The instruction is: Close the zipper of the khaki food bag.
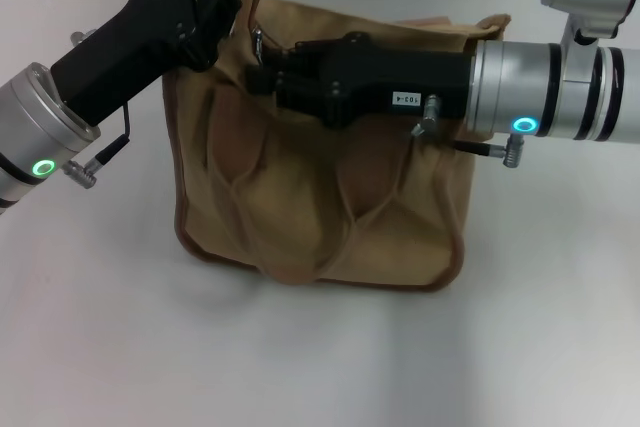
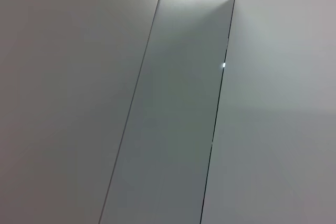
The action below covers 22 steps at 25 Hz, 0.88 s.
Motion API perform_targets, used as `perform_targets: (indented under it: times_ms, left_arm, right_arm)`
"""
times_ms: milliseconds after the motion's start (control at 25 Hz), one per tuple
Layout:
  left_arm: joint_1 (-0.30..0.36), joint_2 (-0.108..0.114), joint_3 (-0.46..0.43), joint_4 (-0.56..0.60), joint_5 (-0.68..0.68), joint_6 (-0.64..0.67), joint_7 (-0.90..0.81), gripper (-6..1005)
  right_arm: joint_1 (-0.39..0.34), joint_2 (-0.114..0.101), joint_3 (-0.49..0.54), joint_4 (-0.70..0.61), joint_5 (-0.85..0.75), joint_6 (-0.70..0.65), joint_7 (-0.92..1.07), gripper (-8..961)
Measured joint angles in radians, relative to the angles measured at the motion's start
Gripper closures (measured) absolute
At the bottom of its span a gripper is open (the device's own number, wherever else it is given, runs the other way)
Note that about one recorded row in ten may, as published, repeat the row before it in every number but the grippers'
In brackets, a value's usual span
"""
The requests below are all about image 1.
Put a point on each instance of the metal zipper pull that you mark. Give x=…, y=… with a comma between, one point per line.
x=257, y=44

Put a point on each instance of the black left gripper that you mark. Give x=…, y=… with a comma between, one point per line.
x=140, y=32

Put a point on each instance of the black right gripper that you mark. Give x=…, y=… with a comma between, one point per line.
x=400, y=77

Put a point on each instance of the khaki fabric food bag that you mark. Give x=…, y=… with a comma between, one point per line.
x=310, y=197

